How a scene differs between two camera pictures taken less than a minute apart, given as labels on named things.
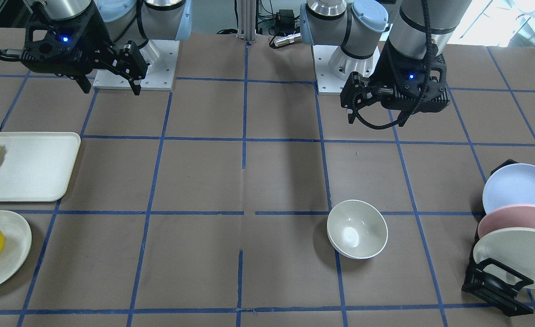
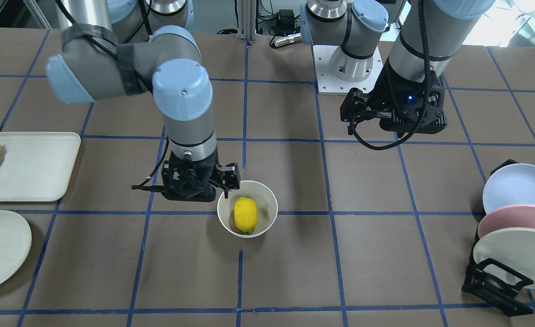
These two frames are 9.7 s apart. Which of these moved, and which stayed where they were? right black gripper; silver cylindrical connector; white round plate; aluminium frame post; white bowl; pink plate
Moved: right black gripper; white bowl
Stayed: silver cylindrical connector; pink plate; aluminium frame post; white round plate
